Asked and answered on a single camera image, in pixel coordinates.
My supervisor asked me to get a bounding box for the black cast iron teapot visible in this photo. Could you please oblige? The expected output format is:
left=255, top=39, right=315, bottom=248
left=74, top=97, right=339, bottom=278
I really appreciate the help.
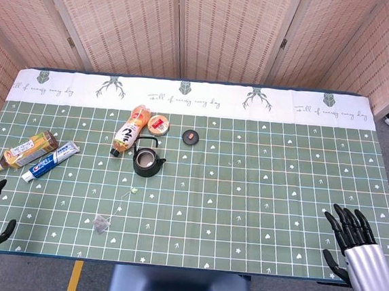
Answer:
left=130, top=136, right=169, bottom=180

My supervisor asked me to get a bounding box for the bamboo folding screen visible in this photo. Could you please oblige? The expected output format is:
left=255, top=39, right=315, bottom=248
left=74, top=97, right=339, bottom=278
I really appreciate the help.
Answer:
left=0, top=0, right=389, bottom=177

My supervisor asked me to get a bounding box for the green grid tablecloth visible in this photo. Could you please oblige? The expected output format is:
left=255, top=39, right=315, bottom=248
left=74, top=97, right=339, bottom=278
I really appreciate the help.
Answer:
left=0, top=63, right=389, bottom=288

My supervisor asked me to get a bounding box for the blue white toothpaste tube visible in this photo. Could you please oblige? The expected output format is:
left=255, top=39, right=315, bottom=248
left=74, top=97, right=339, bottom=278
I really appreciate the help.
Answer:
left=20, top=136, right=81, bottom=187

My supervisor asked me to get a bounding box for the tea bag with string tag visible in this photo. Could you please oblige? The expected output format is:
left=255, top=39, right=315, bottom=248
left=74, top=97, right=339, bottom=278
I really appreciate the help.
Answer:
left=91, top=184, right=140, bottom=239

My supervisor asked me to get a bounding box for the orange juice plastic bottle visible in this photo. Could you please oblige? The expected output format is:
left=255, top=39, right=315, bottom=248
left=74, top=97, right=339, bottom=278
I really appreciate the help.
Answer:
left=109, top=102, right=153, bottom=161

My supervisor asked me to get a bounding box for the black teapot lid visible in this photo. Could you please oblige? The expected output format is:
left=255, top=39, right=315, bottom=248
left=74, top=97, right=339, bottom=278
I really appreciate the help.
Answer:
left=181, top=129, right=200, bottom=147

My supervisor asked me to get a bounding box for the round orange tin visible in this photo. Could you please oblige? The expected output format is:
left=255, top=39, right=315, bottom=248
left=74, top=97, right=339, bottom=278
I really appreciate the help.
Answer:
left=147, top=113, right=170, bottom=137

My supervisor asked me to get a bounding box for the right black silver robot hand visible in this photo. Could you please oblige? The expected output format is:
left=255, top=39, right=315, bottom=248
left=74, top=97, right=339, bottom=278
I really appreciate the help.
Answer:
left=317, top=203, right=389, bottom=291

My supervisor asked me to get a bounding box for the blue robot base seat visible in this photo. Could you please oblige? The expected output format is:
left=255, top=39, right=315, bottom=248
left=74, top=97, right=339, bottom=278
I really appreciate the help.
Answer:
left=106, top=263, right=254, bottom=291

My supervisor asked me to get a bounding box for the yellow floor tape strip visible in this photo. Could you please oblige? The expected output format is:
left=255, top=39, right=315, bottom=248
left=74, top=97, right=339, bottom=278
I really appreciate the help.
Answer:
left=65, top=259, right=85, bottom=291

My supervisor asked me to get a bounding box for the tea bottle with yellow cap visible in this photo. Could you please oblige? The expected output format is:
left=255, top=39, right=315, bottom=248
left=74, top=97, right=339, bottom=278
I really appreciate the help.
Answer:
left=0, top=126, right=60, bottom=178

